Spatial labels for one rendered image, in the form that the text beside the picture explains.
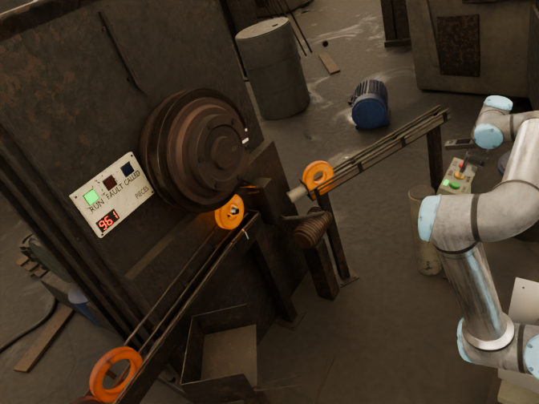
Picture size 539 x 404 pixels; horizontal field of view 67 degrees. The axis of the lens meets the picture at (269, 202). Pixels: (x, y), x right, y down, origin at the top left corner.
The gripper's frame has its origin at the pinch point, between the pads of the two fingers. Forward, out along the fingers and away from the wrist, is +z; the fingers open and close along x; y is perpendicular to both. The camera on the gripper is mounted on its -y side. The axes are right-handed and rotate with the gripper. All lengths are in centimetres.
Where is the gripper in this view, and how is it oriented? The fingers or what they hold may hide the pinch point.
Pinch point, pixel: (459, 174)
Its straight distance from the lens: 189.5
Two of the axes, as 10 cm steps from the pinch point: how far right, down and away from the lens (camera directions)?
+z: 0.1, 6.8, 7.3
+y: 8.4, 3.9, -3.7
